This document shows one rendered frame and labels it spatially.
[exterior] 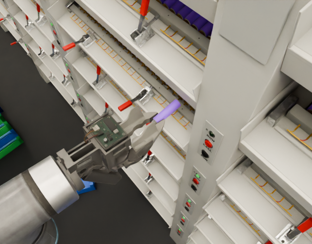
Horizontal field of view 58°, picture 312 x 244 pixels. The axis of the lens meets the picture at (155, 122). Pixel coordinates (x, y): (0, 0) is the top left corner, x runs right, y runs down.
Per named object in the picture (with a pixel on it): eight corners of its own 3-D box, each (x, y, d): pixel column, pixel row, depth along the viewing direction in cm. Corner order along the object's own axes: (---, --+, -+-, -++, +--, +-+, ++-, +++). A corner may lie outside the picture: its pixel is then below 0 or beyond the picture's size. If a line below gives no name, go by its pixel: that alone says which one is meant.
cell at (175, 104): (178, 100, 57) (155, 120, 56) (182, 107, 58) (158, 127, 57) (173, 98, 59) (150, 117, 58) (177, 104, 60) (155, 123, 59)
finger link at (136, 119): (158, 99, 54) (122, 127, 51) (157, 117, 59) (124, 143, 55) (147, 90, 55) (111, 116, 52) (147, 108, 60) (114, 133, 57)
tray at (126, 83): (188, 158, 68) (183, 147, 59) (63, 30, 93) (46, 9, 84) (247, 102, 69) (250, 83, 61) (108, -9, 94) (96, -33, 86)
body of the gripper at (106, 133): (135, 137, 47) (72, 179, 43) (136, 160, 54) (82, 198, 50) (109, 108, 51) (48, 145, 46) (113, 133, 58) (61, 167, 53)
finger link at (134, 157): (157, 146, 53) (117, 170, 50) (156, 150, 55) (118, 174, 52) (143, 129, 56) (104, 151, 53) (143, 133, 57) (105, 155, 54)
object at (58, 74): (84, 111, 145) (71, 99, 133) (32, 48, 170) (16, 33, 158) (114, 84, 146) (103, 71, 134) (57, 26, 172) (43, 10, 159)
